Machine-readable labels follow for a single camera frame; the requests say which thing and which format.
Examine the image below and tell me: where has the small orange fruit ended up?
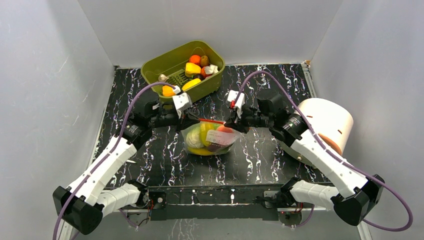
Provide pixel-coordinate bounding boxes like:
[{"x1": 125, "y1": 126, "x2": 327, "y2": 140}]
[{"x1": 216, "y1": 125, "x2": 234, "y2": 133}]

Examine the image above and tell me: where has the yellow green starfruit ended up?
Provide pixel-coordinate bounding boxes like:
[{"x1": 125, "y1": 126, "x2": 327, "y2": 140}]
[{"x1": 199, "y1": 122, "x2": 215, "y2": 147}]

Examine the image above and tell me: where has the clear zip top bag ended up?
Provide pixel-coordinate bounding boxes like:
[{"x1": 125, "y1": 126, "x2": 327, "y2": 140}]
[{"x1": 181, "y1": 118, "x2": 242, "y2": 156}]

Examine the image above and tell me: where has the dark purple fruit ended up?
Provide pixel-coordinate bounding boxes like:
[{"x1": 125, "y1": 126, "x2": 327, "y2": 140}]
[{"x1": 206, "y1": 143, "x2": 232, "y2": 153}]

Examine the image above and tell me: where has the yellow banana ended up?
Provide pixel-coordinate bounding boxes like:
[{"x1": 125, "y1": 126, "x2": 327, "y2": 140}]
[{"x1": 187, "y1": 147, "x2": 215, "y2": 156}]

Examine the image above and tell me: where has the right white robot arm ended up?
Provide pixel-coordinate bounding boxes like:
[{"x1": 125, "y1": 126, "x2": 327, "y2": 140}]
[{"x1": 225, "y1": 90, "x2": 383, "y2": 226}]

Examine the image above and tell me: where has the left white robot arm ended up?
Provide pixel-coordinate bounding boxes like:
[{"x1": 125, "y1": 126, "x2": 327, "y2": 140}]
[{"x1": 52, "y1": 100, "x2": 198, "y2": 235}]

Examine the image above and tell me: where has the white garlic bulb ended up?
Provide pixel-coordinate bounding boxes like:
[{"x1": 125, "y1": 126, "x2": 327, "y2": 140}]
[{"x1": 158, "y1": 74, "x2": 169, "y2": 82}]

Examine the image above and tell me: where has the olive green plastic bin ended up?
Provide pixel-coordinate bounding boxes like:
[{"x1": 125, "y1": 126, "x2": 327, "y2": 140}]
[{"x1": 140, "y1": 40, "x2": 226, "y2": 102}]

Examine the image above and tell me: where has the yellow bell pepper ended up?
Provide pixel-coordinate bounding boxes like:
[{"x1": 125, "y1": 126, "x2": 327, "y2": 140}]
[{"x1": 184, "y1": 62, "x2": 202, "y2": 78}]

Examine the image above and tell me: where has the wrinkled orange red fruit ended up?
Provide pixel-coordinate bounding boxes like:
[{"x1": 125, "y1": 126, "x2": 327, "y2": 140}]
[{"x1": 200, "y1": 66, "x2": 208, "y2": 79}]

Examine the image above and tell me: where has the round orange fruit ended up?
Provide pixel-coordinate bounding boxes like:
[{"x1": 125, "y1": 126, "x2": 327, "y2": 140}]
[{"x1": 188, "y1": 54, "x2": 201, "y2": 66}]

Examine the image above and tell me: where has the brown kiwi fruit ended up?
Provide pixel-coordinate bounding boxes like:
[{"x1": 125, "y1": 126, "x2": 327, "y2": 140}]
[{"x1": 199, "y1": 55, "x2": 210, "y2": 68}]

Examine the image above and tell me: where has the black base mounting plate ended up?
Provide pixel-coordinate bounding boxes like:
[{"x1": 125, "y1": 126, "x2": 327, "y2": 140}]
[{"x1": 148, "y1": 184, "x2": 295, "y2": 221}]

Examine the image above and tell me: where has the white orange cylinder drum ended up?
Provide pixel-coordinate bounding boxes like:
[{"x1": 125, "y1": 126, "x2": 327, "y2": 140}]
[{"x1": 280, "y1": 98, "x2": 354, "y2": 169}]

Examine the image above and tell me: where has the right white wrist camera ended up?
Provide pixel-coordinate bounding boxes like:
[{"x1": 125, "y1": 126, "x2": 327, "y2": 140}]
[{"x1": 226, "y1": 90, "x2": 245, "y2": 118}]

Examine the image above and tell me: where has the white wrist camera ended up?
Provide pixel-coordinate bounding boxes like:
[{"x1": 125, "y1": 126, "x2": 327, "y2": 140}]
[
  {"x1": 226, "y1": 90, "x2": 245, "y2": 118},
  {"x1": 172, "y1": 92, "x2": 193, "y2": 119}
]

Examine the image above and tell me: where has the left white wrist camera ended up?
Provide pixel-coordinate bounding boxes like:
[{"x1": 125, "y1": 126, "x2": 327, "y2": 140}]
[{"x1": 172, "y1": 92, "x2": 193, "y2": 119}]

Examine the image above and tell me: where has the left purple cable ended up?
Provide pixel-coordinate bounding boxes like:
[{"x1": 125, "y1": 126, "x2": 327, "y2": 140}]
[{"x1": 52, "y1": 81, "x2": 181, "y2": 240}]

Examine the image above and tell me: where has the purple cable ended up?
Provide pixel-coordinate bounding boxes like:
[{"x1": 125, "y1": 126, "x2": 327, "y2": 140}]
[
  {"x1": 52, "y1": 81, "x2": 181, "y2": 240},
  {"x1": 231, "y1": 70, "x2": 414, "y2": 233}
]

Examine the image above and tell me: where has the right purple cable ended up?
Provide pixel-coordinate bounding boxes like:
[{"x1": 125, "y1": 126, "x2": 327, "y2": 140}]
[{"x1": 231, "y1": 70, "x2": 414, "y2": 233}]

